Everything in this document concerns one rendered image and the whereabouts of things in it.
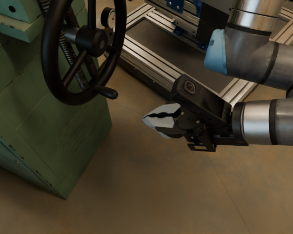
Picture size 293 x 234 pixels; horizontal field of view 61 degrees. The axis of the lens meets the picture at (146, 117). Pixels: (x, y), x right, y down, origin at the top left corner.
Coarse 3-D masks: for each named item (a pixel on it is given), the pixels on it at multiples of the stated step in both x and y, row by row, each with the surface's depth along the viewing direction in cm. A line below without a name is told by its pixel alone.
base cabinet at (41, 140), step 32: (32, 64) 64; (64, 64) 76; (96, 64) 95; (0, 96) 58; (32, 96) 68; (96, 96) 104; (0, 128) 62; (32, 128) 73; (64, 128) 89; (96, 128) 116; (0, 160) 99; (32, 160) 79; (64, 160) 98; (64, 192) 109
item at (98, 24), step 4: (96, 16) 88; (96, 20) 87; (96, 24) 86; (100, 24) 86; (100, 28) 85; (104, 28) 85; (112, 28) 89; (108, 32) 88; (112, 32) 90; (108, 36) 89; (112, 36) 91; (108, 40) 90; (112, 40) 92; (108, 44) 91
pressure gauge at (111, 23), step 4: (104, 8) 79; (108, 8) 79; (112, 8) 80; (104, 12) 78; (108, 12) 78; (112, 12) 79; (104, 16) 79; (108, 16) 78; (112, 16) 80; (100, 20) 80; (104, 20) 79; (108, 20) 79; (112, 20) 81; (104, 24) 80; (108, 24) 79; (112, 24) 82; (108, 28) 85
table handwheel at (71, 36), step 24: (72, 0) 41; (120, 0) 56; (48, 24) 39; (120, 24) 61; (48, 48) 40; (96, 48) 51; (120, 48) 65; (48, 72) 43; (72, 72) 50; (72, 96) 51
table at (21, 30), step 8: (0, 16) 48; (8, 16) 48; (40, 16) 48; (0, 24) 47; (8, 24) 47; (16, 24) 47; (24, 24) 47; (32, 24) 47; (40, 24) 49; (8, 32) 48; (16, 32) 47; (24, 32) 46; (32, 32) 48; (40, 32) 50; (24, 40) 48; (32, 40) 48
